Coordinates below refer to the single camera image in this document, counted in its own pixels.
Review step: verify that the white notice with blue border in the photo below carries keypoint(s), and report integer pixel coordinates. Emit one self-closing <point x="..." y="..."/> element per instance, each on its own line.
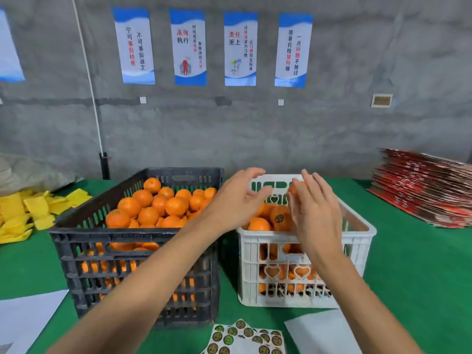
<point x="7" y="48"/>

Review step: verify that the white plastic crate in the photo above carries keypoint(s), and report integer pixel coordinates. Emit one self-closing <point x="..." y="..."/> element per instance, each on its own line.
<point x="361" y="236"/>

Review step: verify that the pile of oranges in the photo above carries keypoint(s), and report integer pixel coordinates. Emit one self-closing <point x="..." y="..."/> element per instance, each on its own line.
<point x="147" y="206"/>

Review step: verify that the beige wall plate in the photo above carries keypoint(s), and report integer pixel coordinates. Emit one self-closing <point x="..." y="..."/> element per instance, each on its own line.
<point x="382" y="100"/>

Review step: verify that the holographic sticker sheet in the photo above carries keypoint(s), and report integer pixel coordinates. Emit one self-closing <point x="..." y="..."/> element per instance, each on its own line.
<point x="243" y="337"/>

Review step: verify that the green felt table cover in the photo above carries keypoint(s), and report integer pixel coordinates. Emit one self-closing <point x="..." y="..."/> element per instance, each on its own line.
<point x="420" y="276"/>

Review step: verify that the heap of labelled oranges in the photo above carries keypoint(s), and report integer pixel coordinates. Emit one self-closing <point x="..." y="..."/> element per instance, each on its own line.
<point x="279" y="217"/>

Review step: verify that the person's left forearm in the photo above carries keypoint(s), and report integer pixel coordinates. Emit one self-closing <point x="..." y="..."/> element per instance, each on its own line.
<point x="133" y="291"/>

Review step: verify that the black plastic crate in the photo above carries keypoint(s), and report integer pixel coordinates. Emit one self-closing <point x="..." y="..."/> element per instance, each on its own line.
<point x="74" y="243"/>

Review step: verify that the beige woven sack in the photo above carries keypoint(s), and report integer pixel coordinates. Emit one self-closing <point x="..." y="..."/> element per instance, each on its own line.
<point x="29" y="173"/>

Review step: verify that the pile of yellow bags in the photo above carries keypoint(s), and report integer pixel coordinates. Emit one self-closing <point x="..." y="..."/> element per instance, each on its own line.
<point x="22" y="210"/>

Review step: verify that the single orange fruit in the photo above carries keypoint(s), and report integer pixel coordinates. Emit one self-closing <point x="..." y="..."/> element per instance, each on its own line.
<point x="293" y="188"/>

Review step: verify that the white backing sheet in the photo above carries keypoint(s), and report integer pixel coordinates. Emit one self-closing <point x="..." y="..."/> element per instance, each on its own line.
<point x="321" y="334"/>

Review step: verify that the blue white wall poster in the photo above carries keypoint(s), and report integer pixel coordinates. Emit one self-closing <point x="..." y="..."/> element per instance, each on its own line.
<point x="293" y="51"/>
<point x="133" y="46"/>
<point x="241" y="49"/>
<point x="189" y="48"/>

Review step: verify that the person's right hand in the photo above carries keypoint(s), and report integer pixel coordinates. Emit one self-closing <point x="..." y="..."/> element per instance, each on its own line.
<point x="317" y="217"/>

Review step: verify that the person's right forearm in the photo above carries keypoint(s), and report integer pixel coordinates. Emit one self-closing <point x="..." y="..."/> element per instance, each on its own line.
<point x="365" y="309"/>

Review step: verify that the white pole with black base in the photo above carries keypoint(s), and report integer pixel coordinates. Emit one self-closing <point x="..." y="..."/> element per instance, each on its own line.
<point x="88" y="77"/>

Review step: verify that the person's left hand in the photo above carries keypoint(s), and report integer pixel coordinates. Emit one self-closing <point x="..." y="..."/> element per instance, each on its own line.
<point x="232" y="202"/>

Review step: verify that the stack of red cardboard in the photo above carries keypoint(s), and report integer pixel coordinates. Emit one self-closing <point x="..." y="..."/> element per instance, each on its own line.
<point x="428" y="184"/>

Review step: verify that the white printed paper sheet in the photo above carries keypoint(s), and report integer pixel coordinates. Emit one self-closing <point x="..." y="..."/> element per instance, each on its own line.
<point x="26" y="320"/>

